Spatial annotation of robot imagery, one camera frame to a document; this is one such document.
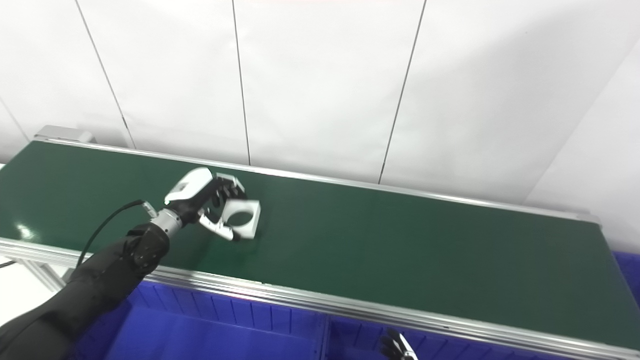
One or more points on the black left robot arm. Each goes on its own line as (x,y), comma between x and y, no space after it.
(85,290)

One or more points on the aluminium conveyor leg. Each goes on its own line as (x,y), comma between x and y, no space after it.
(42,272)

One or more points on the empty blue plastic bin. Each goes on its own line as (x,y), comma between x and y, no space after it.
(210,325)

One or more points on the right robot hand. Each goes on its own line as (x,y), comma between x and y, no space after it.
(396,346)

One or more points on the white square part with hole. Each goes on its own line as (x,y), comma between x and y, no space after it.
(242,214)

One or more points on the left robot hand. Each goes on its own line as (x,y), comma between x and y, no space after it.
(200,197)

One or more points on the blue bin with black part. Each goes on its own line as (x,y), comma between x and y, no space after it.
(450,345)

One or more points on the green conveyor belt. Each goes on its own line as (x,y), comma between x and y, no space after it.
(320,250)

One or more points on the grey conveyor end housing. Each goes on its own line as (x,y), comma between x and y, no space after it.
(65,134)

